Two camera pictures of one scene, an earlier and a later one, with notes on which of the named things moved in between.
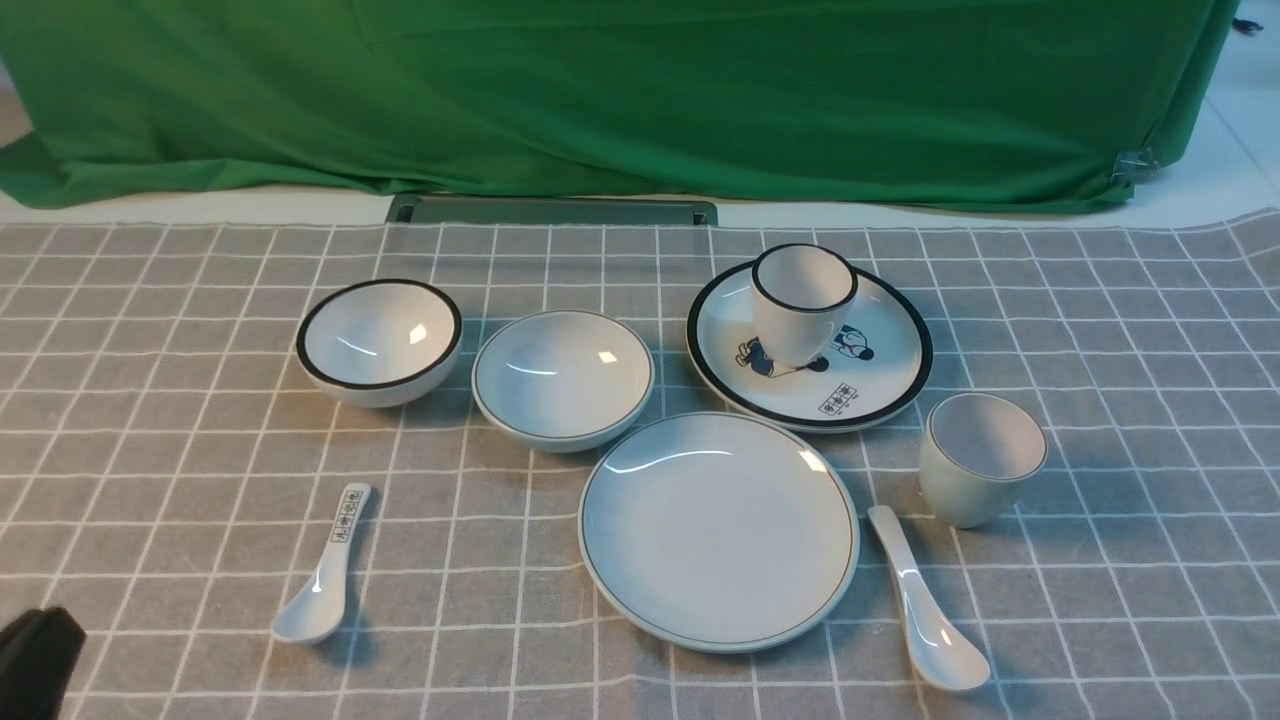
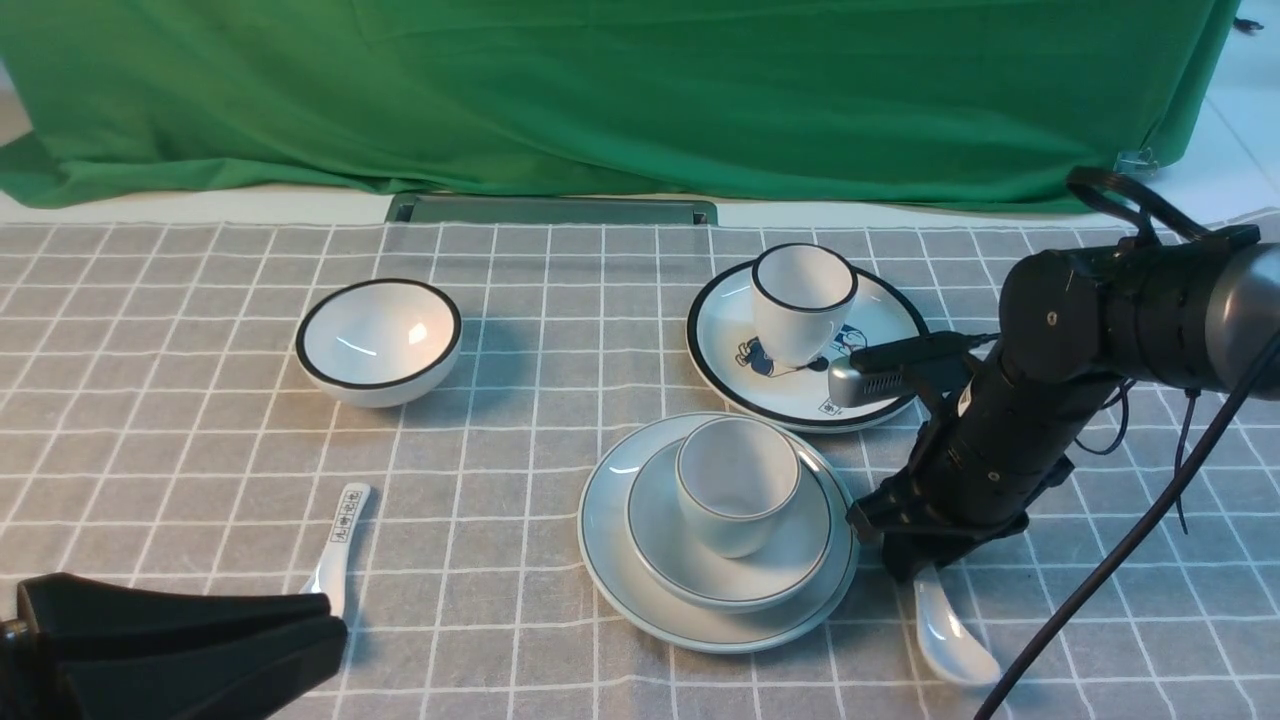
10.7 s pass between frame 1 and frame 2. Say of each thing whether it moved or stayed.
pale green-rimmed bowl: moved
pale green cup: moved
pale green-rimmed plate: stayed
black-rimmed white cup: stayed
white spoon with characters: stayed
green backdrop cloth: stayed
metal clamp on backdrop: stayed
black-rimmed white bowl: stayed
